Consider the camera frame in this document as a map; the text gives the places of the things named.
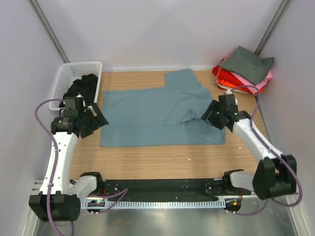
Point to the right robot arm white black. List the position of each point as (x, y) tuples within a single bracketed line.
[(275, 174)]

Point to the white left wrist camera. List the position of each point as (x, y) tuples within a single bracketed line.
[(80, 96)]

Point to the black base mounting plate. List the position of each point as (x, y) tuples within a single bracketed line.
[(170, 190)]

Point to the orange folded t shirt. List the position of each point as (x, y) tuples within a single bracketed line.
[(238, 85)]

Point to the black t shirt in basket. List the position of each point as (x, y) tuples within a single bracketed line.
[(86, 87)]

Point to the red folded t shirt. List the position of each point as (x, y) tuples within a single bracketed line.
[(221, 73)]

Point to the white plastic laundry basket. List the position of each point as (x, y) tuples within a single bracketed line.
[(69, 72)]

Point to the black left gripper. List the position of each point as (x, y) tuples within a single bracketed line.
[(98, 121)]

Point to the white folded t shirt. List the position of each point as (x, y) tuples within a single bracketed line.
[(226, 88)]

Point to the grey metal corner post right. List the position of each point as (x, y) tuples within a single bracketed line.
[(279, 13)]

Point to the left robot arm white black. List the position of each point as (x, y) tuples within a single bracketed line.
[(58, 200)]

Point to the light blue t shirt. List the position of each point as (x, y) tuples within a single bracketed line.
[(164, 116)]

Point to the pink folded t shirt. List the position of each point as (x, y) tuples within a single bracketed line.
[(259, 87)]

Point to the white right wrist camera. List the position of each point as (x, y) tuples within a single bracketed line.
[(230, 92)]

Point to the aluminium frame rail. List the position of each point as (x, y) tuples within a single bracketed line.
[(39, 184)]

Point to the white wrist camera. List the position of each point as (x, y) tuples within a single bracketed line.
[(230, 92), (80, 96)]

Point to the grey metal corner post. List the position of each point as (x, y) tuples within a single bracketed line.
[(279, 13), (48, 29)]

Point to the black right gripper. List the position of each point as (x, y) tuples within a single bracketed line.
[(213, 106)]

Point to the white slotted cable duct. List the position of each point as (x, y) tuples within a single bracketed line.
[(98, 204)]

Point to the grey folded t shirt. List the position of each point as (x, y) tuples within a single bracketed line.
[(248, 65)]

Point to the grey metal corner post left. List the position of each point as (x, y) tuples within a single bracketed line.
[(48, 29)]

